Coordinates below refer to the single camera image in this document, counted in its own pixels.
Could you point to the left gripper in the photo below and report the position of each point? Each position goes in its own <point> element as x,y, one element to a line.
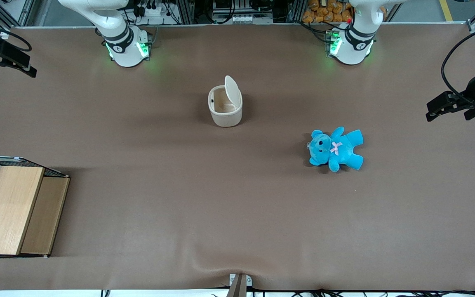
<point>471,91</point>

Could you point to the beige trash can lid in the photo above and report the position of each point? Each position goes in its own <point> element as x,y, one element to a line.
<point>232,90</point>

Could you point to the beige plastic trash can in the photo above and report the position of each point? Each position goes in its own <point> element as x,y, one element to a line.
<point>225,119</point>

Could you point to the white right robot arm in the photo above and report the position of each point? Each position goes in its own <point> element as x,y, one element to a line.
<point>118,39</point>

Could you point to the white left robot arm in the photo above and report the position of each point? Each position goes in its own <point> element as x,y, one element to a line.
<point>355,41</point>

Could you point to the blue teddy bear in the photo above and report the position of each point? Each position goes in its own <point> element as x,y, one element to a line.
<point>336,148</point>

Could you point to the white power strip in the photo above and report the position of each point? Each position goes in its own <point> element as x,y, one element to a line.
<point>153,10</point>

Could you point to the wooden shelf box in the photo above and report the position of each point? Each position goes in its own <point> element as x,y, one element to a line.
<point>12,210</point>

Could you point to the orange plush toys pile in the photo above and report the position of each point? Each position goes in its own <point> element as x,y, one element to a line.
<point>326,12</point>

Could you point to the brown table cloth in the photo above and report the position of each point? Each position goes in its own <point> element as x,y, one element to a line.
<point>237,206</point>

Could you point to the metal camera bracket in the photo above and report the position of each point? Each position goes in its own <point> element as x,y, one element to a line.
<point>239,285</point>

